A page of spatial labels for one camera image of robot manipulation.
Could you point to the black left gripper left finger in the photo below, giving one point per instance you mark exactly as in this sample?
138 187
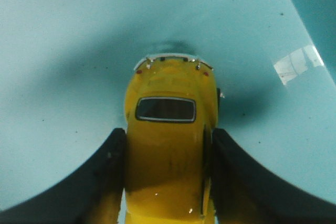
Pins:
91 194

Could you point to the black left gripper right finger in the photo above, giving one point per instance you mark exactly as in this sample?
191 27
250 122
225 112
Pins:
244 191

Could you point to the yellow toy beetle car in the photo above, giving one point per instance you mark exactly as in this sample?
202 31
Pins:
171 108

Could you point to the light blue storage box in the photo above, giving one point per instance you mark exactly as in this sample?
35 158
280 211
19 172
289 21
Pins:
65 65

